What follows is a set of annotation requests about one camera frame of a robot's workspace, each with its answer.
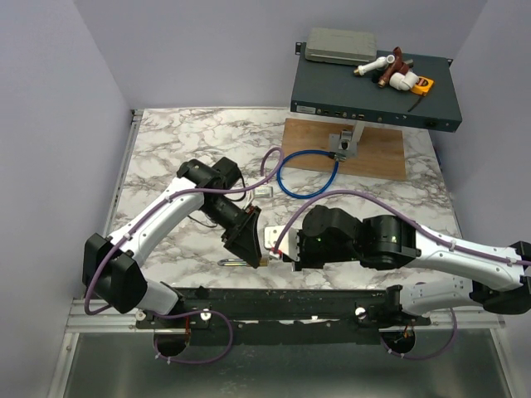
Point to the brass padlock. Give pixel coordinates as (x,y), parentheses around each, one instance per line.
(264,261)

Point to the yellow tape measure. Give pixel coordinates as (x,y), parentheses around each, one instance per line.
(422,86)

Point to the grey plastic case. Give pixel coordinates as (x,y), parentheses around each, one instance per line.
(340,46)

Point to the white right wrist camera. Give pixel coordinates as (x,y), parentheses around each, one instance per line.
(286,249)

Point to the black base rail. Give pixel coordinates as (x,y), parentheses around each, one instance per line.
(210,317)

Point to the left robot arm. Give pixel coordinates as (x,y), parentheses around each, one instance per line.
(111,264)

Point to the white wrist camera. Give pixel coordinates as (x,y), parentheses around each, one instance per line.
(262,192)
(286,249)

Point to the white pipe with brass end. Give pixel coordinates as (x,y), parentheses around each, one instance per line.
(381,63)

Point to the white pipe elbow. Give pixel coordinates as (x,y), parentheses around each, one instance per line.
(403,82)

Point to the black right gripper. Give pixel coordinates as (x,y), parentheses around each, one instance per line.
(302,263)

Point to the brown pipe fitting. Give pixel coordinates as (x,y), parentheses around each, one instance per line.
(399,65)

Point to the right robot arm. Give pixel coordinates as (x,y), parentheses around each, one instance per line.
(489,277)

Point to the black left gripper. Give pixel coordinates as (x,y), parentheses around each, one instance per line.
(242,236)

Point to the grey metal socket bracket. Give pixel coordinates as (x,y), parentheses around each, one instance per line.
(343,146)

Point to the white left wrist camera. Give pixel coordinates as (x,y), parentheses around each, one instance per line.
(262,192)

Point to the wooden board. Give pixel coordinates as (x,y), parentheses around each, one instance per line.
(380,151)

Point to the blue rack network switch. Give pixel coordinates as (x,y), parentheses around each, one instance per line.
(331,90)

